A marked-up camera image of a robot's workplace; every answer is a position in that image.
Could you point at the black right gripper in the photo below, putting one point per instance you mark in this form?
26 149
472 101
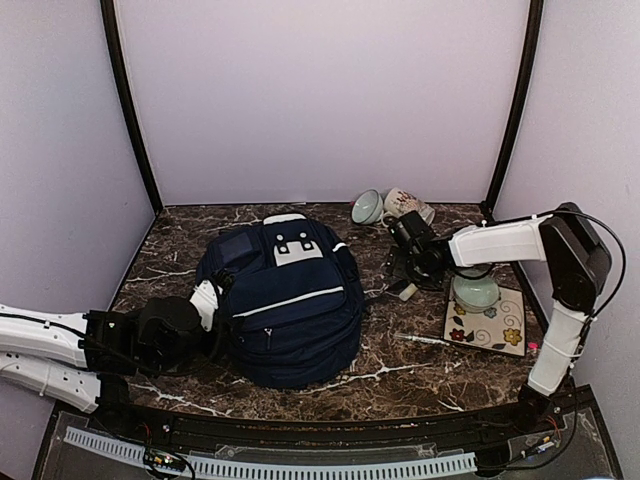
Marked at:
397 266

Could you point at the navy blue student backpack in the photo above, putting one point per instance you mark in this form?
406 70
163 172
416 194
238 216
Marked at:
294 314

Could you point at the pale yellow highlighter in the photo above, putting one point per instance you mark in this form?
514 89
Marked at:
408 292

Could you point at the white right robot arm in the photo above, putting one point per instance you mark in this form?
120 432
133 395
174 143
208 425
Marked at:
565 239

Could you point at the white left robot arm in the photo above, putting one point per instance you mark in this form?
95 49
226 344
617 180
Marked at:
83 359

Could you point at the clear pen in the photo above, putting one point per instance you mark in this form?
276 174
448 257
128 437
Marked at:
420 339

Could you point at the white floral mug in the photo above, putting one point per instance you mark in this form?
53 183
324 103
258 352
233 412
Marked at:
399 202

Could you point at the tipped celadon bowl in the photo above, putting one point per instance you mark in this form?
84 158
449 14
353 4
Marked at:
367 208

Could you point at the upright celadon bowl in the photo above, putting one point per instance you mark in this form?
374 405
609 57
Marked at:
474 291

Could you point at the small green circuit board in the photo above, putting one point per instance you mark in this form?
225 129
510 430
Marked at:
163 462

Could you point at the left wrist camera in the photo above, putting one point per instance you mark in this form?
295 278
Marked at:
205 300

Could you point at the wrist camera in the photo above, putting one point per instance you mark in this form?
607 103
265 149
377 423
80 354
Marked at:
409 229
205 300

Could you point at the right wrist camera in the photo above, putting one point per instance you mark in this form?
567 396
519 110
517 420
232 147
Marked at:
409 229

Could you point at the right black frame post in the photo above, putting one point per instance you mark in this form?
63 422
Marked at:
516 111

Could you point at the black frame post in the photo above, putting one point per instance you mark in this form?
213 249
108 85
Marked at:
120 75
516 111

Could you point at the grey slotted cable duct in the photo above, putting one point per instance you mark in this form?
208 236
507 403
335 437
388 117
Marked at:
265 464

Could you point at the black front rail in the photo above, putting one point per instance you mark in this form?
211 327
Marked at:
482 428

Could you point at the left black frame post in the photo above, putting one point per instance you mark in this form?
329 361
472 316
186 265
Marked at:
120 75

